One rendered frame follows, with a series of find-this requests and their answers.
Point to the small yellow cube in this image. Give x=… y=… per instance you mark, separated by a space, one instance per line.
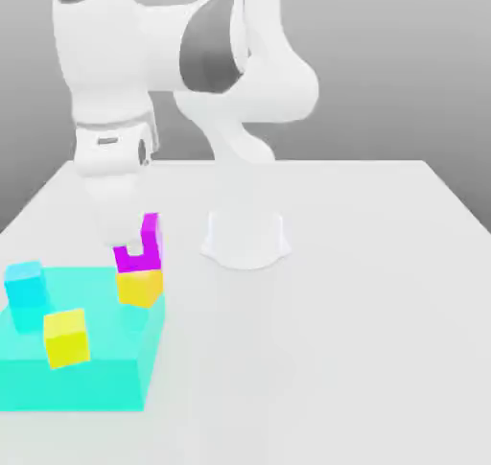
x=67 y=338

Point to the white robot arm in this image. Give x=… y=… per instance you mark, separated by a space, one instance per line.
x=115 y=58

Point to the small cyan cube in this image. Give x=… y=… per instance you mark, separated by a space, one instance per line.
x=25 y=288

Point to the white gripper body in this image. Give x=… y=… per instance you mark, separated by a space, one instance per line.
x=113 y=204

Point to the large turquoise box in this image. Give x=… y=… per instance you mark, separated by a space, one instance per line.
x=96 y=380

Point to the small orange cube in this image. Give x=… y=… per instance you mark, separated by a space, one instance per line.
x=138 y=288

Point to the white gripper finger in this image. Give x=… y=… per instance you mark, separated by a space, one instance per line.
x=134 y=248

